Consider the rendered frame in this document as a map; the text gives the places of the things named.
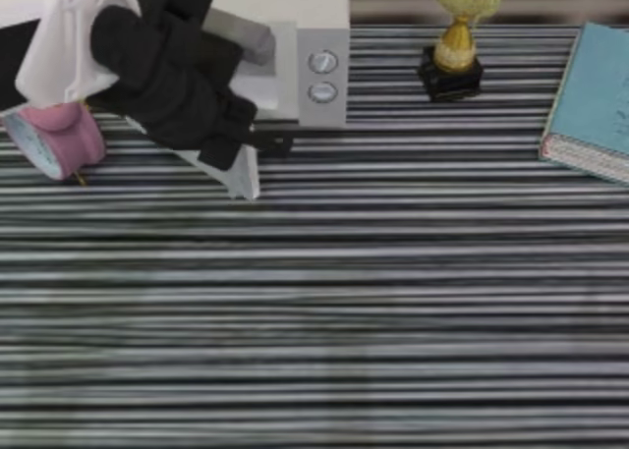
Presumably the round silver microwave knob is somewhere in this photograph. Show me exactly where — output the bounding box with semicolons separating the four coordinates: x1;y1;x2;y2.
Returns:
307;49;340;75
307;80;340;105

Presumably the gray white microwave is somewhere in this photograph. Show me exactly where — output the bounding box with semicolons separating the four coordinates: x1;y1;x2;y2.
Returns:
0;0;352;132

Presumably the pink alarm clock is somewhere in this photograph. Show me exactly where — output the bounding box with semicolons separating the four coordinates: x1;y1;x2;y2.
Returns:
1;99;107;187

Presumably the black white striped tablecloth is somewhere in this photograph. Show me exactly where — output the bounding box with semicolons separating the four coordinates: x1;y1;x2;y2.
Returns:
0;24;629;449

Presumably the gold trophy with black base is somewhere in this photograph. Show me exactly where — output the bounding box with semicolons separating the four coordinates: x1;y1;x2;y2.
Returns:
417;0;508;104

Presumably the blue hardcover book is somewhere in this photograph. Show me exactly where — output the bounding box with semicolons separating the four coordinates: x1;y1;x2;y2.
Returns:
537;21;629;189

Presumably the microwave door with gray handle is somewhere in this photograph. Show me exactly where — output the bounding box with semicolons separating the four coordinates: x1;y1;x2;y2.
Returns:
0;7;300;124

